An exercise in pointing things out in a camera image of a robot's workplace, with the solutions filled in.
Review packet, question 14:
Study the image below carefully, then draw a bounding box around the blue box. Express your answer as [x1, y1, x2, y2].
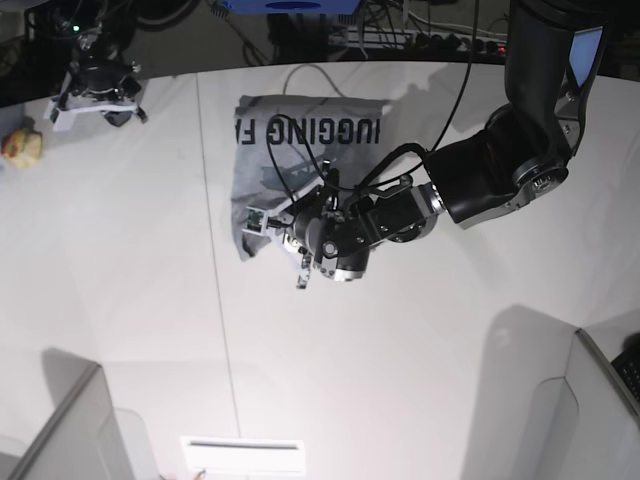
[221, 0, 360, 15]

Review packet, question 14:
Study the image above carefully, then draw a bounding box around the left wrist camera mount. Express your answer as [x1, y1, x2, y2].
[243, 179, 331, 291]

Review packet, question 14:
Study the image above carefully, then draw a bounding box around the right grey partition panel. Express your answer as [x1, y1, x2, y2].
[532, 329, 639, 479]

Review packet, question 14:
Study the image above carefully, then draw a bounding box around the black keyboard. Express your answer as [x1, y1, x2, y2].
[612, 349, 640, 401]

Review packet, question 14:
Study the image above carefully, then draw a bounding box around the grey partition panel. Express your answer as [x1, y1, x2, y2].
[1, 362, 161, 479]
[532, 329, 639, 479]

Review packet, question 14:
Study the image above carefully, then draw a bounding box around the yellow red toy fruit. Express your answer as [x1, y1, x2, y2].
[1, 117, 43, 169]

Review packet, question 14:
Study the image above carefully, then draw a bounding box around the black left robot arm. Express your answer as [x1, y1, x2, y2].
[284, 1, 617, 282]

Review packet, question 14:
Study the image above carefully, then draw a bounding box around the left grey partition panel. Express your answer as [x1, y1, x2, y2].
[1, 362, 161, 479]

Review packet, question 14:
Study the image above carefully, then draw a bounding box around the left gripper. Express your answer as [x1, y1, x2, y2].
[282, 192, 380, 282]

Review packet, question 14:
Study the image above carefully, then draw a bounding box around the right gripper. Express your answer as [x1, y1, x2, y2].
[67, 50, 143, 127]

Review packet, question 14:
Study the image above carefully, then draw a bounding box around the grey T-shirt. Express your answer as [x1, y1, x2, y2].
[231, 95, 387, 261]

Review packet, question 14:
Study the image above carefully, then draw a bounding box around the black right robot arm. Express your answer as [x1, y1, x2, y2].
[27, 1, 148, 132]

